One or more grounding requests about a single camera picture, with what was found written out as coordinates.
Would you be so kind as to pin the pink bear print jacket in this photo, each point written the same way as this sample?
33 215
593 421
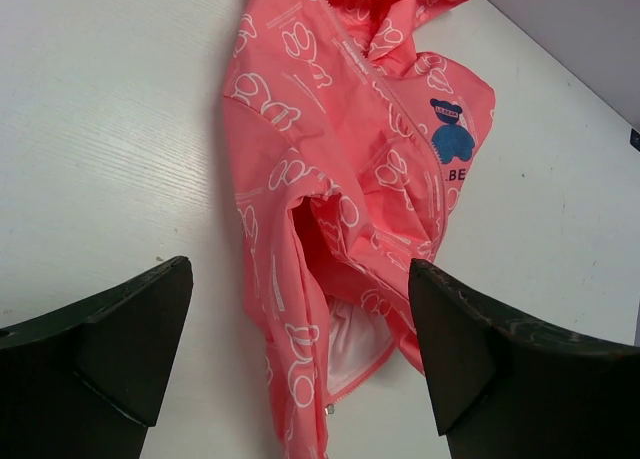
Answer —
349 149

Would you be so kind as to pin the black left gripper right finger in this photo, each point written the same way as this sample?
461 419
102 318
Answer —
506 384

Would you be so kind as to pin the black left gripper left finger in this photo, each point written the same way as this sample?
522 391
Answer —
88 380

